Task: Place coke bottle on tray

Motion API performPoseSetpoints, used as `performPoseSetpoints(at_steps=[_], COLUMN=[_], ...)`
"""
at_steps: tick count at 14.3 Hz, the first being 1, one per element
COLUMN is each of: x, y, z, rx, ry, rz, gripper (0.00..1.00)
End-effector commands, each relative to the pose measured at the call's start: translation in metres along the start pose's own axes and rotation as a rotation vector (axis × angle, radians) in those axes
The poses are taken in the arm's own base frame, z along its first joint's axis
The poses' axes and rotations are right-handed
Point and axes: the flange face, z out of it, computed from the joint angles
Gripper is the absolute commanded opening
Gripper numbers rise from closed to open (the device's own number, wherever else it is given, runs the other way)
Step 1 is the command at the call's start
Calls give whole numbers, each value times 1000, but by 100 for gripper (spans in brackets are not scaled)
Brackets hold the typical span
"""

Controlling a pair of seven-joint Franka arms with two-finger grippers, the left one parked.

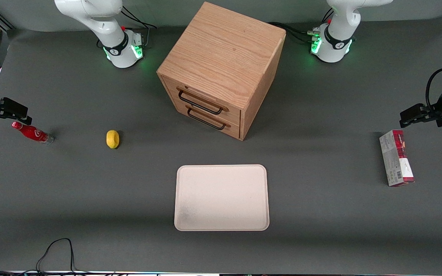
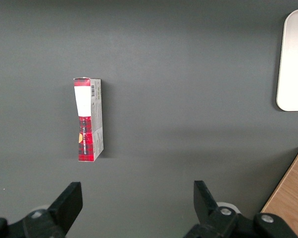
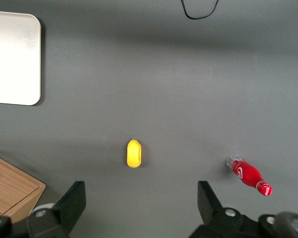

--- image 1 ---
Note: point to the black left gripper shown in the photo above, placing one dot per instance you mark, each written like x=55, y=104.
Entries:
x=441, y=113

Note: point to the red coke bottle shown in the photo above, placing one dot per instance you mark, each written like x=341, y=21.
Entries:
x=33, y=133

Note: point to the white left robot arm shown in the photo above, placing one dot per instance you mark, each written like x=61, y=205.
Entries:
x=334, y=48

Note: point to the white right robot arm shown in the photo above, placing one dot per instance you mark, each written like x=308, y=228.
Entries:
x=119, y=50

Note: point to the cream rectangular tray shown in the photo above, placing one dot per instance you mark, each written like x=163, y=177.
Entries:
x=221, y=197

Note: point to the red and white carton box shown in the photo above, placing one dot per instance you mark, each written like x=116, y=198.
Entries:
x=395, y=161

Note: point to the yellow lemon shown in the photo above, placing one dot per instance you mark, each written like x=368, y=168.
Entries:
x=112, y=139

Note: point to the wooden drawer cabinet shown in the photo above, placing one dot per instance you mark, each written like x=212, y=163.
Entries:
x=225, y=50

